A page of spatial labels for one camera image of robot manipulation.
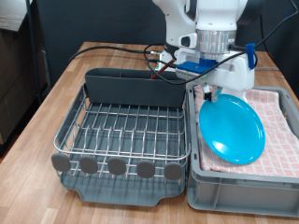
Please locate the dark wooden cabinet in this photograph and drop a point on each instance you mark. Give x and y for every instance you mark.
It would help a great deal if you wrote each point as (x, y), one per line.
(15, 77)

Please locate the reddish brown wooden spoon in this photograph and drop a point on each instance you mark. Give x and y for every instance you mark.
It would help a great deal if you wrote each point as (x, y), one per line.
(162, 68)

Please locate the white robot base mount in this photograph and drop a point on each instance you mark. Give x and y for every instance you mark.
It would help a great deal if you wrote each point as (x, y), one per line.
(162, 60)

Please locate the dark grey utensil holder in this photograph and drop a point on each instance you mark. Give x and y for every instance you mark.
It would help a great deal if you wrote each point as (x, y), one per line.
(134, 88)

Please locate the blue plastic plate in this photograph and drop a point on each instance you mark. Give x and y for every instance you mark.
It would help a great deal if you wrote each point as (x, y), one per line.
(233, 130)

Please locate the grey plastic crate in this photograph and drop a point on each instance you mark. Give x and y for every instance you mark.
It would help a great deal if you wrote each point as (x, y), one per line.
(243, 194)

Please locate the grey dish drying rack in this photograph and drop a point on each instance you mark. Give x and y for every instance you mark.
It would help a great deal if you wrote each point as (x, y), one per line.
(115, 191)

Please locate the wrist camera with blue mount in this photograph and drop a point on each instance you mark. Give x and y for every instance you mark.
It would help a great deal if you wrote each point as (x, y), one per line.
(196, 67)

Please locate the pink checked towel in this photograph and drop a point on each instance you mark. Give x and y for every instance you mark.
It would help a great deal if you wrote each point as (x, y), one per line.
(277, 137)

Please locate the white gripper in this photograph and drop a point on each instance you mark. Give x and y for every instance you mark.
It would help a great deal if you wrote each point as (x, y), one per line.
(236, 73)

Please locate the black metal pole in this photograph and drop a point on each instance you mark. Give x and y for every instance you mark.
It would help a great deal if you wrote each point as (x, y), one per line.
(32, 46)

